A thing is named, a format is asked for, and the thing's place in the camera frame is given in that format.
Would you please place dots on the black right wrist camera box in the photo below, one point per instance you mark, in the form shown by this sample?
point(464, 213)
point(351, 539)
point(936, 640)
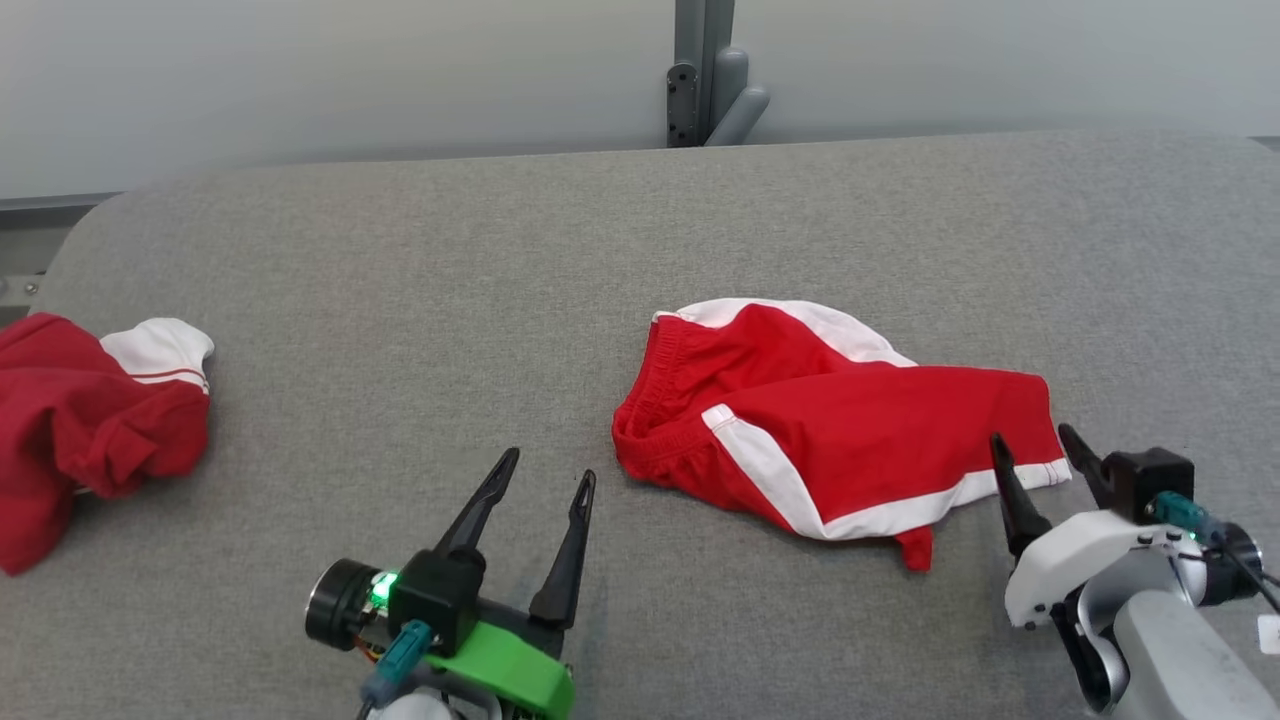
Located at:
point(1150, 475)

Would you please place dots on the red Bulls 23 jersey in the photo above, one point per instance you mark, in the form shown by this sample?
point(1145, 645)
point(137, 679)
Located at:
point(80, 430)

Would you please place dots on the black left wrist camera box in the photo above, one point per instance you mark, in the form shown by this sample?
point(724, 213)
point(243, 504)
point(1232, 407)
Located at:
point(435, 595)

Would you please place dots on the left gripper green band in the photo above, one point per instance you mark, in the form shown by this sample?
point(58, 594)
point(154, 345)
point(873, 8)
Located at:
point(500, 670)

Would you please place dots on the dark grey hinge bracket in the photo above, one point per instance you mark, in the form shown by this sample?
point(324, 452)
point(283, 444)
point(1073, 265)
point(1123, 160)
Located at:
point(682, 105)

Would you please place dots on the grey metal post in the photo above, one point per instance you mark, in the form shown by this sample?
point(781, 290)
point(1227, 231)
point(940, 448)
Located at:
point(705, 30)

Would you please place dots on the grey wall bracket post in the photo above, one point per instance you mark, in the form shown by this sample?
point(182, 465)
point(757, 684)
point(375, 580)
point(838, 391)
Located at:
point(740, 110)

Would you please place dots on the grey metal wall rail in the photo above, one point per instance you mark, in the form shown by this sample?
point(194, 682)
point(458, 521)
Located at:
point(20, 250)

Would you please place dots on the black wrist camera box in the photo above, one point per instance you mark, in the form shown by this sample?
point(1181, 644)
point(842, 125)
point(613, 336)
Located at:
point(435, 595)
point(1150, 475)

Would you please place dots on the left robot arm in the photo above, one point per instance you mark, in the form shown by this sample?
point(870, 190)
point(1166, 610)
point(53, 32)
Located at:
point(420, 708)

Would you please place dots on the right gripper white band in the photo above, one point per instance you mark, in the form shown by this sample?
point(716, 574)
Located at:
point(1080, 550)

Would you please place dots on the red shorts with white stripes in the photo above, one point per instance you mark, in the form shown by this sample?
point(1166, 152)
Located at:
point(850, 430)

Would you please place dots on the white paper tag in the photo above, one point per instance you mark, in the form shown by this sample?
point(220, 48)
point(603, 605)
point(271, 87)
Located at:
point(1270, 635)

